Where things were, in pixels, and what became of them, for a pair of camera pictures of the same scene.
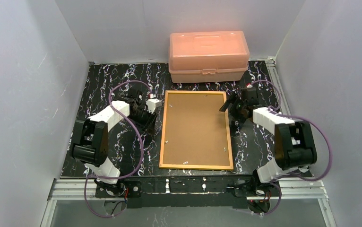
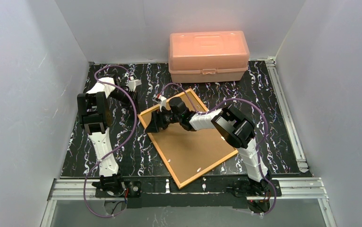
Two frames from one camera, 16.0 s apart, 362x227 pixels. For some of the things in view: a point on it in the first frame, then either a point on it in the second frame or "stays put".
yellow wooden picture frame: (164, 109) -> (223, 158)
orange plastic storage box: (208, 56) stays put
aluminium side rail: (271, 63) stays put
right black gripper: (234, 105) -> (162, 116)
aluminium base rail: (313, 189) stays put
